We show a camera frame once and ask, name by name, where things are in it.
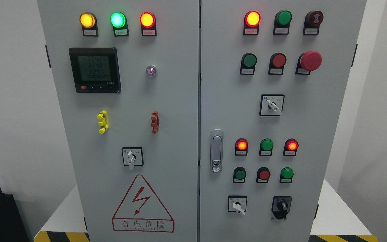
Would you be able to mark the red terminal connector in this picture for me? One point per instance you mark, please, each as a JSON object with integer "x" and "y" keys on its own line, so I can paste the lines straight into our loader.
{"x": 155, "y": 122}

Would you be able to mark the green push button upper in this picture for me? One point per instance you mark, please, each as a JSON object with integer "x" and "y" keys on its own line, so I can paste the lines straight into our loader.
{"x": 248, "y": 63}

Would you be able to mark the green lamp right top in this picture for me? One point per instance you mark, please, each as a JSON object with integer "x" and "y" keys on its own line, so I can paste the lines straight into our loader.
{"x": 282, "y": 22}

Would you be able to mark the red lit lamp middle left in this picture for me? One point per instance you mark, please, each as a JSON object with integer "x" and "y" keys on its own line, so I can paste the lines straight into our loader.
{"x": 241, "y": 147}

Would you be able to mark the red lit lamp right top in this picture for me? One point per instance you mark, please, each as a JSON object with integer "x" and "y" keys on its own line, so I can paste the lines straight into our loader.
{"x": 251, "y": 23}

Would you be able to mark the white rotary switch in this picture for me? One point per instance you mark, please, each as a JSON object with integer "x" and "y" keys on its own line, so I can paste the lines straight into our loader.
{"x": 271, "y": 105}
{"x": 237, "y": 204}

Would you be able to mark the green lamp middle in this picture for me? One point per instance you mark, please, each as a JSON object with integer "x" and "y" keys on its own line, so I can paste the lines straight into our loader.
{"x": 266, "y": 147}

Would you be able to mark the left grey cabinet door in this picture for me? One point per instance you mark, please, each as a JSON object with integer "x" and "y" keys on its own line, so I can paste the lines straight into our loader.
{"x": 170, "y": 155}

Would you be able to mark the green push button lower left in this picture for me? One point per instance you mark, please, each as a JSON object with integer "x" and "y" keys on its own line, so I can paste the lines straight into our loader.
{"x": 239, "y": 175}

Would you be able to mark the white rotary switch lower right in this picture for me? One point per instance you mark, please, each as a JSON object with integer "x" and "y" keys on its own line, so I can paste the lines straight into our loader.
{"x": 237, "y": 204}

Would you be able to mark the black digital power meter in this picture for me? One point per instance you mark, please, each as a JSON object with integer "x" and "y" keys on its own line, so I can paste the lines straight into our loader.
{"x": 95, "y": 70}

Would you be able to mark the white rotary switch upper right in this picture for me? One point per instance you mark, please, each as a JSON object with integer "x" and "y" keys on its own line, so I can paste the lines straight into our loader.
{"x": 271, "y": 105}

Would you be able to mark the dark red buzzer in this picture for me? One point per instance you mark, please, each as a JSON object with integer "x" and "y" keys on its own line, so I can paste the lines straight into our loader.
{"x": 312, "y": 22}

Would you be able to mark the green lit indicator lamp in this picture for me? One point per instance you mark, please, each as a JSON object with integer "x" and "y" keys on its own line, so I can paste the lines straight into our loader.
{"x": 119, "y": 24}

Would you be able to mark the red lit lamp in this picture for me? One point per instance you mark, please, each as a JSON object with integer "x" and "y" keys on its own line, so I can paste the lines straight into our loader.
{"x": 251, "y": 23}
{"x": 241, "y": 147}
{"x": 290, "y": 147}

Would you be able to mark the silver cabinet door handle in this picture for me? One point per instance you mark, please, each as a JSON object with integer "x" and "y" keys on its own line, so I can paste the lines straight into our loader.
{"x": 216, "y": 143}

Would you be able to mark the black rotary selector switch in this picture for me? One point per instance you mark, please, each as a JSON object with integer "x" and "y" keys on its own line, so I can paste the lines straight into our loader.
{"x": 281, "y": 206}

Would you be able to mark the red emergency stop mushroom button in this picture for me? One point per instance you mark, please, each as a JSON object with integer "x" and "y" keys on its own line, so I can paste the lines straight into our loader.
{"x": 308, "y": 62}

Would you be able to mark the clear small light bulb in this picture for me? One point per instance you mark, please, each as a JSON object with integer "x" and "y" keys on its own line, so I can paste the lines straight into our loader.
{"x": 151, "y": 71}

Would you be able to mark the green push button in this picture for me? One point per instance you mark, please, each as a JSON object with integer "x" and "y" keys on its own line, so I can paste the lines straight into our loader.
{"x": 248, "y": 63}
{"x": 286, "y": 175}
{"x": 239, "y": 175}

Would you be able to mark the yellow indicator lamp top left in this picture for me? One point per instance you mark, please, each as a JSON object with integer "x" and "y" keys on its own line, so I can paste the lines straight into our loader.
{"x": 89, "y": 24}

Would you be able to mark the green push button lower right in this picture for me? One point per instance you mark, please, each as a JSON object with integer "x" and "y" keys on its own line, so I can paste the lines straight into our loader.
{"x": 286, "y": 175}

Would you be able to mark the red electric hazard warning sticker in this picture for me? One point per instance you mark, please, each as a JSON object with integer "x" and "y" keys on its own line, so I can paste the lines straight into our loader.
{"x": 141, "y": 210}

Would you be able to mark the red push button lower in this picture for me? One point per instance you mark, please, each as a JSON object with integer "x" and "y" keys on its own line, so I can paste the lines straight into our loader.
{"x": 263, "y": 175}

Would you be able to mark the white rotary switch door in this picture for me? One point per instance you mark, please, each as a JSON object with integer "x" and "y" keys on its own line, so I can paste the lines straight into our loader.
{"x": 132, "y": 156}

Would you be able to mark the right grey cabinet door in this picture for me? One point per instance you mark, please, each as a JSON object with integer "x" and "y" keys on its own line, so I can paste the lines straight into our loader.
{"x": 231, "y": 102}

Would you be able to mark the red push button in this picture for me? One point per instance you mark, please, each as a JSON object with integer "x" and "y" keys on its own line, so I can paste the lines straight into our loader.
{"x": 276, "y": 65}
{"x": 263, "y": 175}

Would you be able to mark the red lit lamp left door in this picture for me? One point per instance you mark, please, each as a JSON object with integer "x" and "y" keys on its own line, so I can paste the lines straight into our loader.
{"x": 148, "y": 24}

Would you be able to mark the red push button upper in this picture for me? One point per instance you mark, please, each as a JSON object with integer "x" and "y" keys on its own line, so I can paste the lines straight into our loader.
{"x": 276, "y": 65}

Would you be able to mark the grey cabinet door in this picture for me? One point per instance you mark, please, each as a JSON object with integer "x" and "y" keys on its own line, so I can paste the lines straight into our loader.
{"x": 170, "y": 155}
{"x": 231, "y": 102}

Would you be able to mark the red lit lamp middle right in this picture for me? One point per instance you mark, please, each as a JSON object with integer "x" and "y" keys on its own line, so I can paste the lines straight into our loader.
{"x": 290, "y": 147}

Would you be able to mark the white platform with hazard stripes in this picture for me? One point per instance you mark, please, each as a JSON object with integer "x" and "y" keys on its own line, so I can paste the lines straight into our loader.
{"x": 334, "y": 221}

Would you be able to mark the yellow terminal connector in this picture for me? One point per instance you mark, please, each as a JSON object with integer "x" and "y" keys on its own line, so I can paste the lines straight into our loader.
{"x": 103, "y": 121}

